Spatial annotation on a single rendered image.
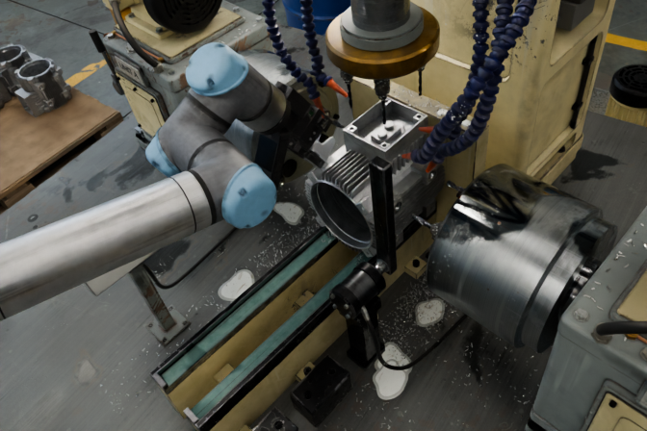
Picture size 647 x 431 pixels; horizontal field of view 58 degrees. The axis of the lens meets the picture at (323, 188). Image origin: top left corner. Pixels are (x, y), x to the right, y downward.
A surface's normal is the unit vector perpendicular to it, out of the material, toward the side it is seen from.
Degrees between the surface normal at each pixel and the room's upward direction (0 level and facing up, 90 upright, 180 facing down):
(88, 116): 0
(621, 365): 90
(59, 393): 0
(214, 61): 30
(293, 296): 90
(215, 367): 90
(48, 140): 0
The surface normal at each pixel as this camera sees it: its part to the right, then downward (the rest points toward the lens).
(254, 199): 0.61, 0.52
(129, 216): 0.36, -0.37
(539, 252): -0.43, -0.34
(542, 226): -0.23, -0.59
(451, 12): -0.70, 0.57
